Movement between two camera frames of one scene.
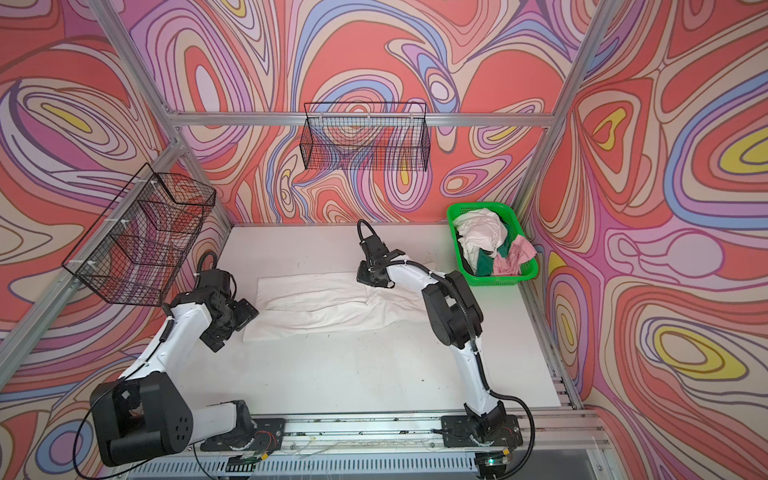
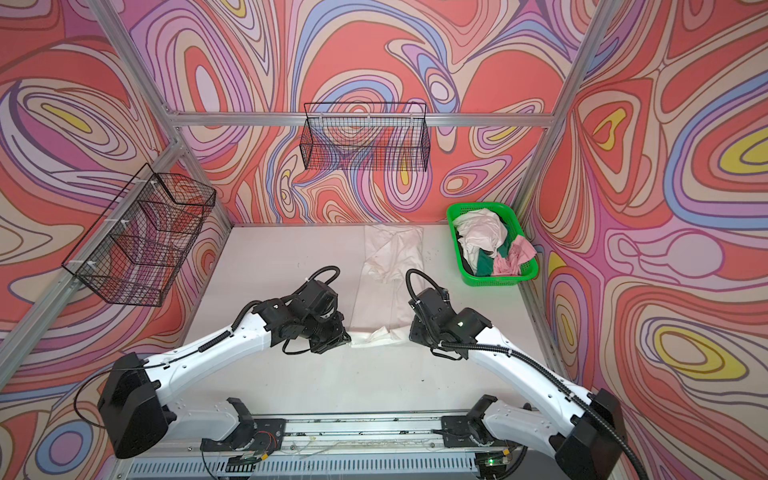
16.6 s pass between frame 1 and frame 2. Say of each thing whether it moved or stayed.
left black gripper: moved
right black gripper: moved
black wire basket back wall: stayed
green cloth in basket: stayed
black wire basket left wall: stayed
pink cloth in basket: stayed
